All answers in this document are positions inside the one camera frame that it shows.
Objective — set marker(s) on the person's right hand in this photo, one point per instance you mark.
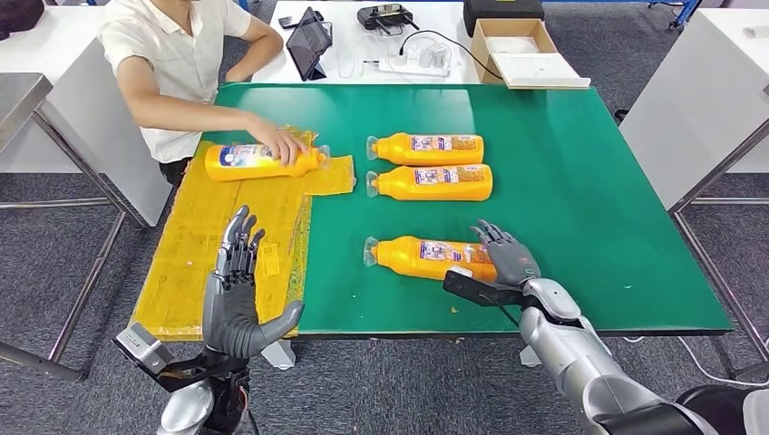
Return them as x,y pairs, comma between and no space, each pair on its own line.
282,144

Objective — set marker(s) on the black phone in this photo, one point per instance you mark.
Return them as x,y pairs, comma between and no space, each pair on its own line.
286,21

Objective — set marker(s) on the black bag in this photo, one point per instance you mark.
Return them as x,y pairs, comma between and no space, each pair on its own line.
18,15

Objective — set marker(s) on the black remote controller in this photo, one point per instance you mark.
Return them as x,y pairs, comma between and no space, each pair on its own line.
383,16

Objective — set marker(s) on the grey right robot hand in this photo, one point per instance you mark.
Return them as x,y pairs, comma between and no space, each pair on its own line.
513,264

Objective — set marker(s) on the blue metal frame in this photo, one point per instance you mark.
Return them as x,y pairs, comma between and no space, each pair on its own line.
688,11

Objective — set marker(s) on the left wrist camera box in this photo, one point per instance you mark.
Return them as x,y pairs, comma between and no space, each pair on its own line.
141,348

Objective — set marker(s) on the steel table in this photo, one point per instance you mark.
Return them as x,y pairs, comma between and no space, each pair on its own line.
18,96

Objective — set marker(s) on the orange plastic bottle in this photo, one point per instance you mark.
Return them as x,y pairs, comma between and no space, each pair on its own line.
402,261
240,171
396,155
408,191

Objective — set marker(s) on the steel table frame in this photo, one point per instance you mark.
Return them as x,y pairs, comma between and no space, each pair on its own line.
718,171

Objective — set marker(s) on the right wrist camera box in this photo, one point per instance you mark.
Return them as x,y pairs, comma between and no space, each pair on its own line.
477,289

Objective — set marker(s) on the white box lid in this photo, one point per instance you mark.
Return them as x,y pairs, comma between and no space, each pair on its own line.
536,71

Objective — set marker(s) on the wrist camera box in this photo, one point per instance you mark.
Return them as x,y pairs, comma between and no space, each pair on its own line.
477,289
141,348

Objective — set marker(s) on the yellow taped cardboard sheet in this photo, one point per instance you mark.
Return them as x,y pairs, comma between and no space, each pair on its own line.
180,240

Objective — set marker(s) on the person's left forearm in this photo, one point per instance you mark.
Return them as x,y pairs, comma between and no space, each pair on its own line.
261,48

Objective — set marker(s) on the black chair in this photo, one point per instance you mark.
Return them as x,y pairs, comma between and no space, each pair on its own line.
721,408

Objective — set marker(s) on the white table foot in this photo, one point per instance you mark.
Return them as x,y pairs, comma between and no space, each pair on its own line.
279,354
530,357

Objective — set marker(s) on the white desk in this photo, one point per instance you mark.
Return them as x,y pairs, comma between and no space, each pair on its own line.
691,108
90,138
450,21

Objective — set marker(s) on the black tablet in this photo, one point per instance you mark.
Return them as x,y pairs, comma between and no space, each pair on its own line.
306,43

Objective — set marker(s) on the person's right forearm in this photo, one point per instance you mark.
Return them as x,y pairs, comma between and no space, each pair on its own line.
198,120

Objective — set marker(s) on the person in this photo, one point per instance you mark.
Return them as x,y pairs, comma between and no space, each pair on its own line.
168,60

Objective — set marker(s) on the brown cardboard box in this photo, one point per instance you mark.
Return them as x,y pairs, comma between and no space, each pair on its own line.
479,57

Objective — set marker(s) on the white power strip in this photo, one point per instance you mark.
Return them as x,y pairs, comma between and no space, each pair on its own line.
410,69

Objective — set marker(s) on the black case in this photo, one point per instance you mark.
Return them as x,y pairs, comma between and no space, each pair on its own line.
503,13

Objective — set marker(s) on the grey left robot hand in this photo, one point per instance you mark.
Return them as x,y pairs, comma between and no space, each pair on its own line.
231,318

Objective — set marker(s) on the green table mat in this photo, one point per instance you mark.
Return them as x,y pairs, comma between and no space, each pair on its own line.
601,210

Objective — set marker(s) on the white power adapter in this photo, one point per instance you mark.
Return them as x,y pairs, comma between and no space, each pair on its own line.
434,57

